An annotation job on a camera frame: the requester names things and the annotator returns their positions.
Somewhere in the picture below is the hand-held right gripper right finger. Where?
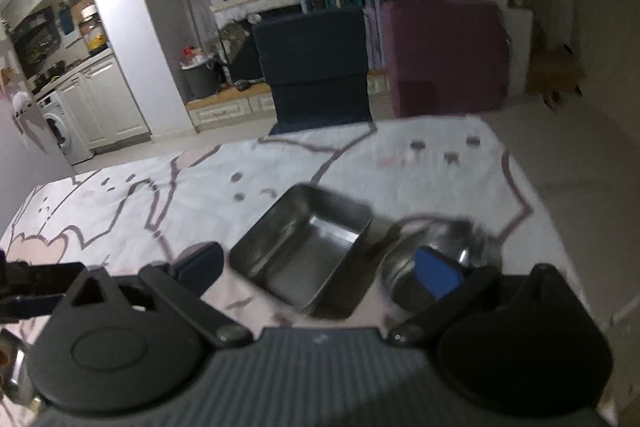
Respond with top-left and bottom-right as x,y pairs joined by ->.
387,246 -> 579,349

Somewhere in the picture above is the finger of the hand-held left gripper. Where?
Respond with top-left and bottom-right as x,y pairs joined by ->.
0,294 -> 63,323
6,261 -> 85,295

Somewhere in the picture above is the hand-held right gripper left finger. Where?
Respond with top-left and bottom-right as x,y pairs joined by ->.
62,243 -> 254,349

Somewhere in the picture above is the round steel bowl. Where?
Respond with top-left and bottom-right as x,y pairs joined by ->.
381,219 -> 501,313

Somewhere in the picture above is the square steel container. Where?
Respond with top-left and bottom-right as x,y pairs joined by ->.
229,183 -> 373,318

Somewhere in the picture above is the bear printed tablecloth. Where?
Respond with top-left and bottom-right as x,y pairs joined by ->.
0,114 -> 586,408

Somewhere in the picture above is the white washing machine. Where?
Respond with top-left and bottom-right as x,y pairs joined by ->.
36,91 -> 95,166

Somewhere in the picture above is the low wooden drawer cabinet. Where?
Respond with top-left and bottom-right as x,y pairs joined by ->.
185,77 -> 391,132

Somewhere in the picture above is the white kitchen base cabinet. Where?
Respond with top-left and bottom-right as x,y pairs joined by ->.
57,57 -> 151,148

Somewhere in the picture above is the grey trash bin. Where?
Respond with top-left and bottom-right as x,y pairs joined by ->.
182,59 -> 221,102

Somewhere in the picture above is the black printed cabinet curtain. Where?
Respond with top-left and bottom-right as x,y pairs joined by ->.
220,22 -> 266,82

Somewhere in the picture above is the maroon chair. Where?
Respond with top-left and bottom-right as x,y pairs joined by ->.
380,0 -> 511,118

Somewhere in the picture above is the cardboard box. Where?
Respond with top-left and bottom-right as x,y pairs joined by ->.
527,44 -> 587,108

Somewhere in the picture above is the dark blue chair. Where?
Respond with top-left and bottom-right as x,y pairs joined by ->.
252,9 -> 373,135

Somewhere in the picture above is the plate sign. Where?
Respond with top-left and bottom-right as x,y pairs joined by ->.
302,0 -> 362,12

